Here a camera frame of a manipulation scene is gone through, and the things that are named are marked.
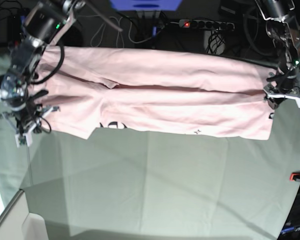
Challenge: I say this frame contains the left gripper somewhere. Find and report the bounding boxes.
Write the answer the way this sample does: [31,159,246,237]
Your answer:
[263,83,300,110]

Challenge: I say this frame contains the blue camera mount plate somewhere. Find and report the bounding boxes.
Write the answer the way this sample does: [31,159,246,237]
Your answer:
[110,0,182,11]

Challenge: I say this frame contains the black power strip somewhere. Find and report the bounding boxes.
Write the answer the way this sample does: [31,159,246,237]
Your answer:
[178,19,236,32]

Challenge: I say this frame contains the white coiled cable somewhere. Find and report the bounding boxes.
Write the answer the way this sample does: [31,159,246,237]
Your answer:
[90,16,126,47]

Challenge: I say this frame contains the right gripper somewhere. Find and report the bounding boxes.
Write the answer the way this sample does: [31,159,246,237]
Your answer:
[0,89,60,148]

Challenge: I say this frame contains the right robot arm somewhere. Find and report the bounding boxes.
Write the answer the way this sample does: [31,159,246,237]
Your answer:
[0,0,85,147]

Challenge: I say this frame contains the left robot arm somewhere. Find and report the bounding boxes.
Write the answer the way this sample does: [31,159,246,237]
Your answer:
[243,0,300,110]

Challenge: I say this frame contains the white bin bottom left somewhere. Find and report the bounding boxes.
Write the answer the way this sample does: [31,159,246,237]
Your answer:
[0,189,49,240]

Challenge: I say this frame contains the pink printed t-shirt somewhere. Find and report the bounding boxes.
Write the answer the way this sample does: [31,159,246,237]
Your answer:
[29,47,273,140]

